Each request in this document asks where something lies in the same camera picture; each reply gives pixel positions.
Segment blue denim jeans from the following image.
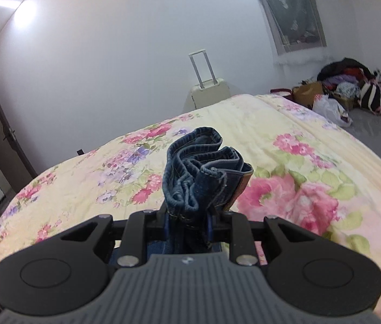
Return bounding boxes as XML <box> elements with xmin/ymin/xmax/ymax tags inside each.
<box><xmin>147</xmin><ymin>127</ymin><xmax>253</xmax><ymax>256</ymax></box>

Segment floral yellow bed quilt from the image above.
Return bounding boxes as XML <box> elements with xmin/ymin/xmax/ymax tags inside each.
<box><xmin>0</xmin><ymin>95</ymin><xmax>381</xmax><ymax>318</ymax></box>

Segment white plastic bag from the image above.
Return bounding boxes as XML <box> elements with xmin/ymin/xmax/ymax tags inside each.
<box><xmin>312</xmin><ymin>94</ymin><xmax>352</xmax><ymax>127</ymax></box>

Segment brown cardboard box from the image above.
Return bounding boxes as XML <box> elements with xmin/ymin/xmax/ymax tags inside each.
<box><xmin>292</xmin><ymin>82</ymin><xmax>324</xmax><ymax>110</ymax></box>

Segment striped black white bag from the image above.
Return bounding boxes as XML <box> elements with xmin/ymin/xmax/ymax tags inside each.
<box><xmin>358</xmin><ymin>80</ymin><xmax>381</xmax><ymax>115</ymax></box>

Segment pile of clothes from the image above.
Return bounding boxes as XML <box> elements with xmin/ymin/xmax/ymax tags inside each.
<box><xmin>316</xmin><ymin>57</ymin><xmax>381</xmax><ymax>116</ymax></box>

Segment cream hard-shell suitcase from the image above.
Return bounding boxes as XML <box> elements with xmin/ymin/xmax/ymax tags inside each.
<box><xmin>183</xmin><ymin>49</ymin><xmax>232</xmax><ymax>113</ymax></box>

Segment green patterned window curtain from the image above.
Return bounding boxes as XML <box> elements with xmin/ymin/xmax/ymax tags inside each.
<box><xmin>259</xmin><ymin>0</ymin><xmax>326</xmax><ymax>56</ymax></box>

